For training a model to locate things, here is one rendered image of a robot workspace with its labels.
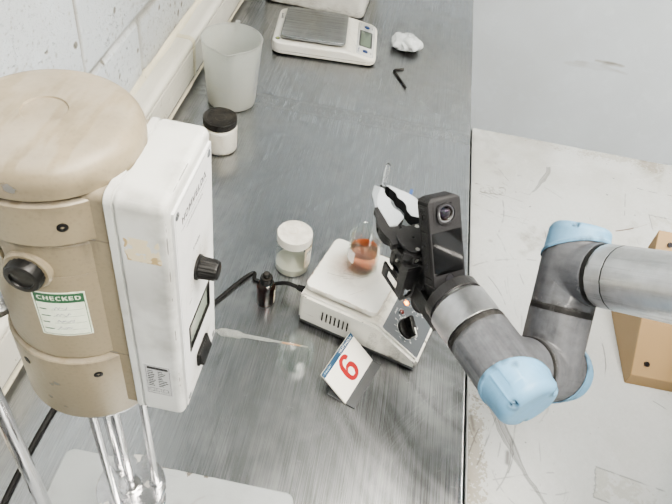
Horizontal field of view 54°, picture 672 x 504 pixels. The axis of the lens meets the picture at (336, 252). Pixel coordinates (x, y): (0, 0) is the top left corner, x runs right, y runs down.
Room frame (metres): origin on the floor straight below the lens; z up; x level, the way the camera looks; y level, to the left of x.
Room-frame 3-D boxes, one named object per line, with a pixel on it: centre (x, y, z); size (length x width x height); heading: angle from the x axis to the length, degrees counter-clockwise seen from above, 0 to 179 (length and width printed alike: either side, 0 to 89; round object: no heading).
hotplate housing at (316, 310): (0.69, -0.06, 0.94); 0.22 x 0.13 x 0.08; 72
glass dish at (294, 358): (0.59, 0.03, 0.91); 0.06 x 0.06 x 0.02
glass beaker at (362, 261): (0.72, -0.04, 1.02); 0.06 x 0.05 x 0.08; 155
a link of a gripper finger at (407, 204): (0.68, -0.08, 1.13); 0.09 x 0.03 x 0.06; 30
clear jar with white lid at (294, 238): (0.77, 0.07, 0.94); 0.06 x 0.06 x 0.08
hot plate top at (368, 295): (0.70, -0.04, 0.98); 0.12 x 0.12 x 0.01; 72
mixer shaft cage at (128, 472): (0.28, 0.16, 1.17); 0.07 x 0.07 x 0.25
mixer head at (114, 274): (0.27, 0.14, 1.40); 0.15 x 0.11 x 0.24; 88
